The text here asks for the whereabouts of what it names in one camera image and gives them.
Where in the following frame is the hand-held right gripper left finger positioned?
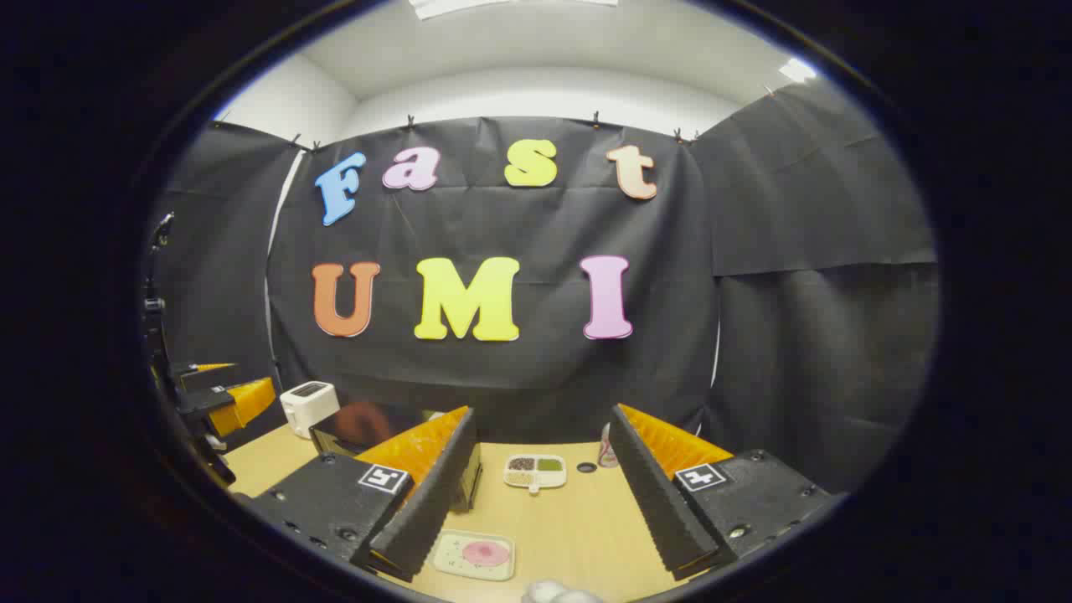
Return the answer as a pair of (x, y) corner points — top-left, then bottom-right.
(245, 405), (482, 585)

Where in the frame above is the white divided dish with grains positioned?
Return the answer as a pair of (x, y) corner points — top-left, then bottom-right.
(503, 454), (568, 495)

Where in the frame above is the pale green square plate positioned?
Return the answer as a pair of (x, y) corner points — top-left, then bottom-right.
(431, 529), (517, 583)

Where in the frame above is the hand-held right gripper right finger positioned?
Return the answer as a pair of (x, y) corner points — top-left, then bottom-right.
(609, 403), (838, 583)

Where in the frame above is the pink round pastry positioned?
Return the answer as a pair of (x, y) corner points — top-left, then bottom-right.
(461, 540), (512, 569)

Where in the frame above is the white toaster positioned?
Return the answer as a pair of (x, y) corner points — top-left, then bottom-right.
(279, 381), (341, 440)

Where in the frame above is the black electric oven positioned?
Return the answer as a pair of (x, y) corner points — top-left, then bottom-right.
(308, 402), (482, 513)

